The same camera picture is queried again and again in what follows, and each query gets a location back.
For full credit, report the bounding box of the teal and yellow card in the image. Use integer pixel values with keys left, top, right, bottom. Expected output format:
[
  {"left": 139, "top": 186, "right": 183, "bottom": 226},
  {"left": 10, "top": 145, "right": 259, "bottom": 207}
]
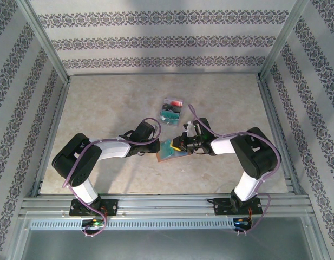
[{"left": 160, "top": 139, "right": 176, "bottom": 159}]

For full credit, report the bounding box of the clear plastic card box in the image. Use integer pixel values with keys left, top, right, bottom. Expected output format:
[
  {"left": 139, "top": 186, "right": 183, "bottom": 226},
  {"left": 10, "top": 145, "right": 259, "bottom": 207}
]
[{"left": 158, "top": 97, "right": 185, "bottom": 127}]

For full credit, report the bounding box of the teal card in clear box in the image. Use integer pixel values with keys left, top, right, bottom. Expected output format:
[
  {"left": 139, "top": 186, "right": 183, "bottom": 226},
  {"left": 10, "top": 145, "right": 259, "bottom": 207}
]
[{"left": 160, "top": 110, "right": 180, "bottom": 121}]

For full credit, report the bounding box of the small circuit board with LED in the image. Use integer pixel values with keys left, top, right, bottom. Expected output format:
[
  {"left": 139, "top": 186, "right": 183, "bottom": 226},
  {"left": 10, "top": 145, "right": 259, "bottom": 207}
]
[
  {"left": 233, "top": 218, "right": 251, "bottom": 228},
  {"left": 82, "top": 218, "right": 105, "bottom": 228}
]

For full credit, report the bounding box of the grey sheet metal shelf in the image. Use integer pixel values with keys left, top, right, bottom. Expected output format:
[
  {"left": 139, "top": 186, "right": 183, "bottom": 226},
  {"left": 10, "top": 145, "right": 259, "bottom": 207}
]
[{"left": 14, "top": 216, "right": 323, "bottom": 260}]

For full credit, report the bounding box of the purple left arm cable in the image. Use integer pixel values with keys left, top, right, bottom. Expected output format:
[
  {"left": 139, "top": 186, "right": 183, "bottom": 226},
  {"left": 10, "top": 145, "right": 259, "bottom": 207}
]
[{"left": 62, "top": 116, "right": 163, "bottom": 239}]

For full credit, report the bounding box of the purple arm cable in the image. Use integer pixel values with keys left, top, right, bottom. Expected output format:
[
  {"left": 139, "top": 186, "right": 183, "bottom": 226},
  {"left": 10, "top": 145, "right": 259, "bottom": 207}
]
[
  {"left": 187, "top": 104, "right": 281, "bottom": 236},
  {"left": 62, "top": 116, "right": 163, "bottom": 239}
]

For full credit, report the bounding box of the aluminium mounting rail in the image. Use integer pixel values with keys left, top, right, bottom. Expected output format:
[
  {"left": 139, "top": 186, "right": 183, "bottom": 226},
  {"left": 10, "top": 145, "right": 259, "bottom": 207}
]
[{"left": 19, "top": 193, "right": 312, "bottom": 217}]

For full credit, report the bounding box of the aluminium back rail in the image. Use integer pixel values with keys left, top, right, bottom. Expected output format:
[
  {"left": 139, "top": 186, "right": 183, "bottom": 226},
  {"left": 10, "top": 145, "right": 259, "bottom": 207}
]
[{"left": 68, "top": 70, "right": 262, "bottom": 78}]

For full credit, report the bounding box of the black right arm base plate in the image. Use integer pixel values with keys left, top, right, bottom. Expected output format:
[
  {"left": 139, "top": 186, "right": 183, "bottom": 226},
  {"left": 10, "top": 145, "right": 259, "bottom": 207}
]
[{"left": 208, "top": 197, "right": 263, "bottom": 217}]

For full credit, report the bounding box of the aluminium side rail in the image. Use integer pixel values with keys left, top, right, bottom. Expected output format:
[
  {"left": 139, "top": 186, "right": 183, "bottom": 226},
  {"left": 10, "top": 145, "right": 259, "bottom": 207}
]
[
  {"left": 257, "top": 78, "right": 303, "bottom": 196},
  {"left": 30, "top": 81, "right": 71, "bottom": 198}
]

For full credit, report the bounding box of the slotted grey cable duct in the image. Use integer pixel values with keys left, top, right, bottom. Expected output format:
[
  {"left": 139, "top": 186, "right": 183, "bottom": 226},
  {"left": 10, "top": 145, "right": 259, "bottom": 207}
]
[{"left": 30, "top": 218, "right": 254, "bottom": 230}]

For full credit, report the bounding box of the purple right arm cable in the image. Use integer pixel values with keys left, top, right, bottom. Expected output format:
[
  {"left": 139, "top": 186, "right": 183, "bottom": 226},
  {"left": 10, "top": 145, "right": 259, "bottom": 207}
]
[{"left": 187, "top": 104, "right": 281, "bottom": 236}]

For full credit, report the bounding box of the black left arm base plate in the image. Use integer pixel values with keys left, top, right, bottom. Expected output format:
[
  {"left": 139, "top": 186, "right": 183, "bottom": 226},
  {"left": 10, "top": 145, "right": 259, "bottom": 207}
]
[{"left": 69, "top": 199, "right": 119, "bottom": 217}]

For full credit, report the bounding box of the aluminium frame post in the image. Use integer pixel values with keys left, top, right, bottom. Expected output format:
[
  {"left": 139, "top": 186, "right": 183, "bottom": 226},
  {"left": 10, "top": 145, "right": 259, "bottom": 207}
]
[
  {"left": 257, "top": 0, "right": 311, "bottom": 82},
  {"left": 16, "top": 0, "right": 71, "bottom": 85}
]

